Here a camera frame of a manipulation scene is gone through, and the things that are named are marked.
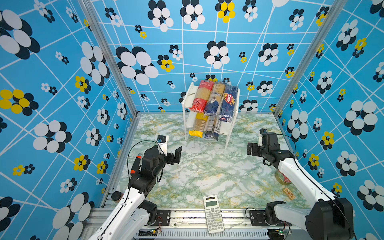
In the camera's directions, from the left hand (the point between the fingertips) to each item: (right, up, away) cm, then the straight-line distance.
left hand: (174, 145), depth 76 cm
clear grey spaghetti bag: (+22, +10, +11) cm, 26 cm away
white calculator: (+20, -34, -2) cm, 39 cm away
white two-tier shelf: (+29, +9, +11) cm, 32 cm away
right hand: (+47, -2, +10) cm, 48 cm away
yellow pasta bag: (+15, +14, +15) cm, 25 cm away
